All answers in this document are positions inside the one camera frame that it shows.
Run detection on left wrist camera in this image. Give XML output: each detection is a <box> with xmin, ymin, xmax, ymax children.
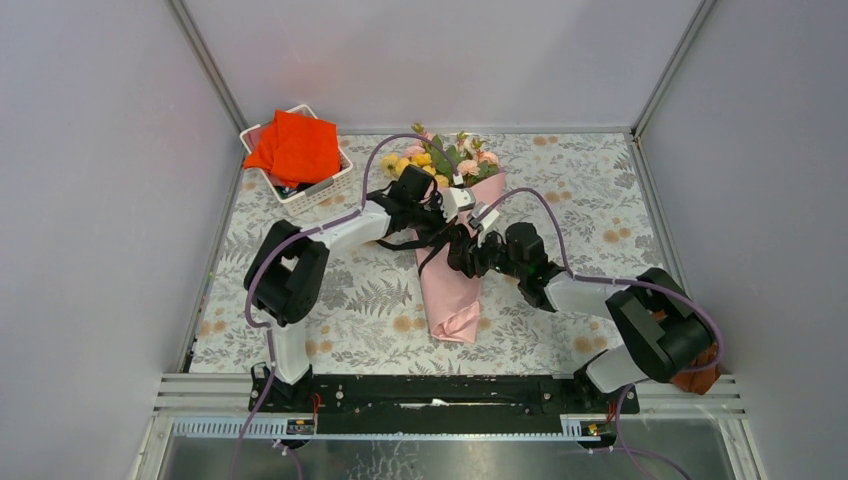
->
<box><xmin>439</xmin><ymin>187</ymin><xmax>477</xmax><ymax>223</ymax></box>

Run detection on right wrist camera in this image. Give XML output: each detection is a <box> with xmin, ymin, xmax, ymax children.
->
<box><xmin>467</xmin><ymin>202</ymin><xmax>499</xmax><ymax>246</ymax></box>

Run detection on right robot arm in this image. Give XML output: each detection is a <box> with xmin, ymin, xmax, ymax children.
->
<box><xmin>447</xmin><ymin>222</ymin><xmax>716</xmax><ymax>412</ymax></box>

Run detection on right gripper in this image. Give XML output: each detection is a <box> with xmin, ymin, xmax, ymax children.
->
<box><xmin>446</xmin><ymin>226</ymin><xmax>525</xmax><ymax>281</ymax></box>

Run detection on orange cloth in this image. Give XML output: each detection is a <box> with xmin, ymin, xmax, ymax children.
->
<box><xmin>244</xmin><ymin>110</ymin><xmax>341</xmax><ymax>188</ymax></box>

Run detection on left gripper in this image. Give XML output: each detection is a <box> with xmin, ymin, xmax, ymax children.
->
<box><xmin>404</xmin><ymin>193</ymin><xmax>455</xmax><ymax>248</ymax></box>

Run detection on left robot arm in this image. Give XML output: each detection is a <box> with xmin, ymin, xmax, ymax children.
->
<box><xmin>243</xmin><ymin>167</ymin><xmax>468</xmax><ymax>411</ymax></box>

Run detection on yellow flower stem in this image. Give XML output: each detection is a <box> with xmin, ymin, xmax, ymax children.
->
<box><xmin>380</xmin><ymin>153</ymin><xmax>450</xmax><ymax>187</ymax></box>

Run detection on pink white rose stems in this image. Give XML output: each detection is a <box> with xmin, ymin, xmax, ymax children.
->
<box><xmin>423</xmin><ymin>131</ymin><xmax>503</xmax><ymax>187</ymax></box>

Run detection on pink flower stem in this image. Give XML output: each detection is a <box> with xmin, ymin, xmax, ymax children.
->
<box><xmin>403</xmin><ymin>123</ymin><xmax>434</xmax><ymax>159</ymax></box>

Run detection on brown cloth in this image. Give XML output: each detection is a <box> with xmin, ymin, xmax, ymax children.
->
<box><xmin>671</xmin><ymin>366</ymin><xmax>721</xmax><ymax>395</ymax></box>

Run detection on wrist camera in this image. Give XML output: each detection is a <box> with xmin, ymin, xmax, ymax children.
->
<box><xmin>467</xmin><ymin>202</ymin><xmax>499</xmax><ymax>246</ymax></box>
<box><xmin>439</xmin><ymin>187</ymin><xmax>477</xmax><ymax>223</ymax></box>

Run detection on white plastic basket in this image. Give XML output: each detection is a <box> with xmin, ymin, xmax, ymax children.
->
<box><xmin>239</xmin><ymin>104</ymin><xmax>353</xmax><ymax>215</ymax></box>

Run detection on floral table cloth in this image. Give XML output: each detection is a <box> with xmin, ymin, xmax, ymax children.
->
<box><xmin>190</xmin><ymin>134</ymin><xmax>662</xmax><ymax>375</ymax></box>

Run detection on black strap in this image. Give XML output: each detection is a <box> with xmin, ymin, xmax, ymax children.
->
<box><xmin>374</xmin><ymin>221</ymin><xmax>465</xmax><ymax>278</ymax></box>

